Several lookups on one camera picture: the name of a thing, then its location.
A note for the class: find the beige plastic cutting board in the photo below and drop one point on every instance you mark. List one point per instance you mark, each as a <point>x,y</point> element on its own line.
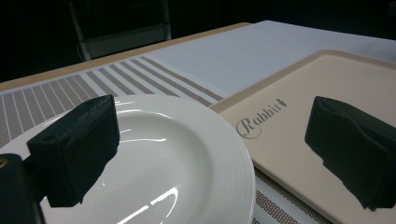
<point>314,93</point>

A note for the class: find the striped woven placemat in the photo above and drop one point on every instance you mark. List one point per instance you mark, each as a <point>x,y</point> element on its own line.
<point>130,77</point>

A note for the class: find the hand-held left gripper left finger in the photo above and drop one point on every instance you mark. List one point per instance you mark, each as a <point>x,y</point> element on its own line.
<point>74,149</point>

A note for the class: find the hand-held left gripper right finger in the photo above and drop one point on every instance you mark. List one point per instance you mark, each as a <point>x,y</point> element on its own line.
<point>351,146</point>

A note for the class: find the white ceramic plate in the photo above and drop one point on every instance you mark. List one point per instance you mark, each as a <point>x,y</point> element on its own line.
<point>174,161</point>

